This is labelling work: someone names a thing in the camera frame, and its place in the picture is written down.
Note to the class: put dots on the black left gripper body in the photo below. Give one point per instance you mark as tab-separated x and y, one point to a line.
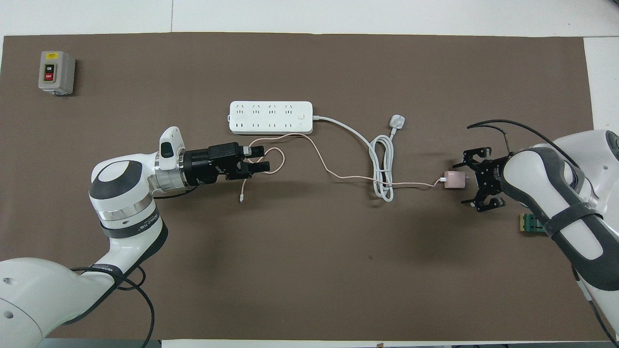
213	164

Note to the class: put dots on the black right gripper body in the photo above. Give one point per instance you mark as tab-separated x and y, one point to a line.
491	176

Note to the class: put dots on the pink charger adapter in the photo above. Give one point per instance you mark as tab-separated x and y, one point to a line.
454	180

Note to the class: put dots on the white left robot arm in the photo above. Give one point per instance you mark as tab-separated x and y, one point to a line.
121	203

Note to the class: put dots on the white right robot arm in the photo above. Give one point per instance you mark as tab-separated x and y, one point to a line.
556	193

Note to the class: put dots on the white power strip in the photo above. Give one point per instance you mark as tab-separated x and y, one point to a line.
271	118

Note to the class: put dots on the brown table mat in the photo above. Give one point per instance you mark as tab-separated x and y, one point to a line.
309	266

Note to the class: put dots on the grey on-off switch box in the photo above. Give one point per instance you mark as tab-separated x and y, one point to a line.
63	72

